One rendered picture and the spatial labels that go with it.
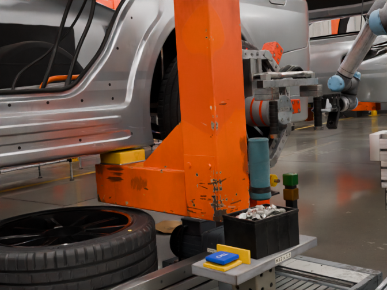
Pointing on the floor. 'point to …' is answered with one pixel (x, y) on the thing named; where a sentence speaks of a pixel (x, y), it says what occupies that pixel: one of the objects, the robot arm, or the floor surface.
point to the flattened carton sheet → (167, 226)
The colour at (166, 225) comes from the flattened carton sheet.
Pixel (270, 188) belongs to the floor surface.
